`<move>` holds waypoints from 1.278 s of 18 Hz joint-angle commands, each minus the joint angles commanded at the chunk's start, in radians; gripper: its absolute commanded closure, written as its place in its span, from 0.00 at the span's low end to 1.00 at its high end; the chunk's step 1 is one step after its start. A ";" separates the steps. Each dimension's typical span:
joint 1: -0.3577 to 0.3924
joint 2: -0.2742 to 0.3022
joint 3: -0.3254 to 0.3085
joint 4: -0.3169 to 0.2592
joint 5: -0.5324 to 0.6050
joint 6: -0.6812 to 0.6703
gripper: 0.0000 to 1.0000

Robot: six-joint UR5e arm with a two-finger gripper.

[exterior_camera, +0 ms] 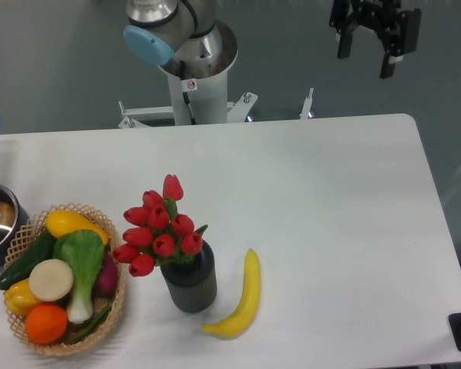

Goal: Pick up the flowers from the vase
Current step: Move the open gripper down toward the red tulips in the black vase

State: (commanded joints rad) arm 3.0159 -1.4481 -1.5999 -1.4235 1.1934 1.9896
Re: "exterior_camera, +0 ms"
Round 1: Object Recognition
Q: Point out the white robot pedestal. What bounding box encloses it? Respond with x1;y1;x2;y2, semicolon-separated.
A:
161;61;230;125

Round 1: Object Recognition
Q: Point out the white metal base frame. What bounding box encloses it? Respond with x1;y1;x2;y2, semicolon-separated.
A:
118;87;315;128

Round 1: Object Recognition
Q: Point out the yellow banana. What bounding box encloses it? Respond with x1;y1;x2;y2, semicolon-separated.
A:
201;248;261;340

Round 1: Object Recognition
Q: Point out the green bok choy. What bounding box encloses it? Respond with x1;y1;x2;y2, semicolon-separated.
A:
53;230;104;324

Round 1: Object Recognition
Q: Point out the green bean pod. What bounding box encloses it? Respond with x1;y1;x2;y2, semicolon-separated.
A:
65;304;111;345

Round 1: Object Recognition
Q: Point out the dark grey ribbed vase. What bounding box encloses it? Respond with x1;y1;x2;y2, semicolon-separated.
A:
161;241;217;314

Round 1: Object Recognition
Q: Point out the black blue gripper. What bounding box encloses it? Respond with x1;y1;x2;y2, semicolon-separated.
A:
329;0;422;79

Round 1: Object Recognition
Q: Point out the woven wicker basket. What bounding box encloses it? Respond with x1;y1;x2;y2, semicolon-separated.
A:
5;203;126;357

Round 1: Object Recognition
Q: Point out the red tulip bouquet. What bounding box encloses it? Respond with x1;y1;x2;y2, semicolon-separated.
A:
111;175;207;277

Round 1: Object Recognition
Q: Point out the dark green cucumber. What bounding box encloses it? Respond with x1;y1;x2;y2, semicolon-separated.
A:
0;230;56;291

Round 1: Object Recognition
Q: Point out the orange fruit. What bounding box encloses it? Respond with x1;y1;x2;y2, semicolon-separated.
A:
25;304;68;344

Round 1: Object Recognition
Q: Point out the beige round bun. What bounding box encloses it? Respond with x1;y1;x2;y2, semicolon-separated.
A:
28;259;74;302

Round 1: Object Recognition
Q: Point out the purple sweet potato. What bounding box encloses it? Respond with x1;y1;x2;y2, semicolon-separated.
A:
95;253;118;294

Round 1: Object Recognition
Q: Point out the yellow squash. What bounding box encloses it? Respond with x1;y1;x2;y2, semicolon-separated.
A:
45;210;109;246

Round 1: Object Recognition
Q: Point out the yellow bell pepper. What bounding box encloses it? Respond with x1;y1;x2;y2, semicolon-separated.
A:
4;278;41;316

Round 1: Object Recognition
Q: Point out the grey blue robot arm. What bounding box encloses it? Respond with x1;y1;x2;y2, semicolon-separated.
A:
123;1;422;80

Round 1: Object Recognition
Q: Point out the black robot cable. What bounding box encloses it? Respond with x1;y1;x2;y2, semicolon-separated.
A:
178;59;197;125

